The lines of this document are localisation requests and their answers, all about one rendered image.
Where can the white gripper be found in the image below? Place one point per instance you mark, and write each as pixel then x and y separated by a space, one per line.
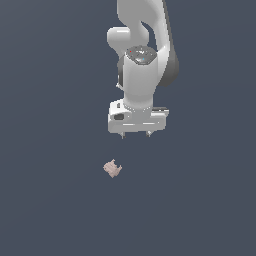
pixel 136 120

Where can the small pinkish beige object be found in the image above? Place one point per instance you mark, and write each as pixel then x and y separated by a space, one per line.
pixel 112 169

